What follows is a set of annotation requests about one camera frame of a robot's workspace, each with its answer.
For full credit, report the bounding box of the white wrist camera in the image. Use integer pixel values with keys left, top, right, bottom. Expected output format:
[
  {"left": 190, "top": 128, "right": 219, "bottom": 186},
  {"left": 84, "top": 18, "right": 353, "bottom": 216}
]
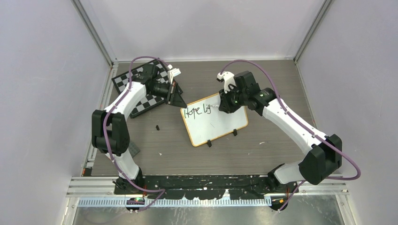
[
  {"left": 167, "top": 64, "right": 181, "bottom": 83},
  {"left": 216, "top": 71, "right": 236, "bottom": 93}
]

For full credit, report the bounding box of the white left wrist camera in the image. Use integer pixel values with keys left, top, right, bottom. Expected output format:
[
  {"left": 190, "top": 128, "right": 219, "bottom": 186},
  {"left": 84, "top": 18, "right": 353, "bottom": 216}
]
[{"left": 167, "top": 64, "right": 181, "bottom": 83}]

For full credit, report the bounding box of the grey studded baseplate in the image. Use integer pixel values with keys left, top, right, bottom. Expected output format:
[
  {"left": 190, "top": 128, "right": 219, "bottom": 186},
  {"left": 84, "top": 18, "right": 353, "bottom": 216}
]
[{"left": 128, "top": 141, "right": 140, "bottom": 157}]

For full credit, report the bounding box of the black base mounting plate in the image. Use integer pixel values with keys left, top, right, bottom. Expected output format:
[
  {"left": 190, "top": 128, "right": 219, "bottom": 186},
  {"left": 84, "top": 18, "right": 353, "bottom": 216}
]
[{"left": 113, "top": 174, "right": 299, "bottom": 201}]

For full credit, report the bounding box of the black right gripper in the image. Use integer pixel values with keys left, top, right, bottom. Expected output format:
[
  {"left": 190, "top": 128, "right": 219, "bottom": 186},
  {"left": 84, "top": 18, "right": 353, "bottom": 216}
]
[{"left": 219, "top": 85, "right": 247, "bottom": 114}]

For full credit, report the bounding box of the black white chessboard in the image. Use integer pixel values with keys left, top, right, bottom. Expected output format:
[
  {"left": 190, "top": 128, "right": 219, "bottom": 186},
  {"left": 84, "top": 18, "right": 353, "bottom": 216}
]
[{"left": 105, "top": 58, "right": 170, "bottom": 118}]

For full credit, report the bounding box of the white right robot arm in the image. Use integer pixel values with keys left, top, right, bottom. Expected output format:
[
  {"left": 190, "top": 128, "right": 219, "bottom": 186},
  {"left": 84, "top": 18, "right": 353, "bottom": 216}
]
[{"left": 216, "top": 71, "right": 342, "bottom": 192}]

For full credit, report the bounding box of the aluminium frame rail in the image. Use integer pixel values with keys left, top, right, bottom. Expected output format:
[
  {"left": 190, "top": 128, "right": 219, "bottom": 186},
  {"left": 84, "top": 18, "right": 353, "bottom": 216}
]
[{"left": 67, "top": 175, "right": 349, "bottom": 210}]

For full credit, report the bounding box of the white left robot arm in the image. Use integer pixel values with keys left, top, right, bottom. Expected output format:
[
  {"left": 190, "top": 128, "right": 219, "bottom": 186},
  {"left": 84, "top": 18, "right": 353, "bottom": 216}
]
[{"left": 92, "top": 64, "right": 187, "bottom": 194}]

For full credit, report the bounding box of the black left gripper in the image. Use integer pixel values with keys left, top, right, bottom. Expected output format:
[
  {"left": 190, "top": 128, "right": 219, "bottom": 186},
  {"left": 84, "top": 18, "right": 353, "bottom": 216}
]
[{"left": 149, "top": 82, "right": 188, "bottom": 109}]

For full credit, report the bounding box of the yellow framed whiteboard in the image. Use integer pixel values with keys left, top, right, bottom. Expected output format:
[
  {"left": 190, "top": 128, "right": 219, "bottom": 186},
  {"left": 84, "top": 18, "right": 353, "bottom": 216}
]
[{"left": 180, "top": 93, "right": 248, "bottom": 147}]

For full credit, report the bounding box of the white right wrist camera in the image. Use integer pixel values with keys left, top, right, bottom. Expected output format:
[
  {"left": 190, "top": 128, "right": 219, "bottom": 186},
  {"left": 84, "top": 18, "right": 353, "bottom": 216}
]
[{"left": 216, "top": 71, "right": 236, "bottom": 93}]

